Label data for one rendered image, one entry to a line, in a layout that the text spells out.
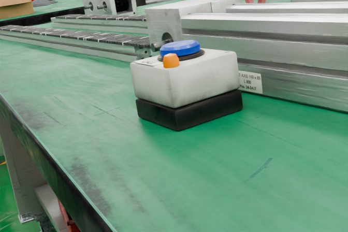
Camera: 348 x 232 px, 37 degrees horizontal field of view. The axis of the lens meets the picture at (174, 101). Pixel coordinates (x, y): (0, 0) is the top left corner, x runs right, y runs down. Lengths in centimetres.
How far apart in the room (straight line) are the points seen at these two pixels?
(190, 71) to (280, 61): 10
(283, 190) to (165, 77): 18
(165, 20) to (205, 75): 21
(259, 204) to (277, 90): 23
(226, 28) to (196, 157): 21
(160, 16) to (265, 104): 23
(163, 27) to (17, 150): 130
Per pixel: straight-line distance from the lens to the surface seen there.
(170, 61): 47
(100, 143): 49
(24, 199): 200
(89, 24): 152
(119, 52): 92
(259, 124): 48
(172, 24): 68
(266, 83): 55
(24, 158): 195
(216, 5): 69
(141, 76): 52
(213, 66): 50
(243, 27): 56
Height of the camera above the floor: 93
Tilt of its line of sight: 15 degrees down
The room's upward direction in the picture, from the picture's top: 9 degrees counter-clockwise
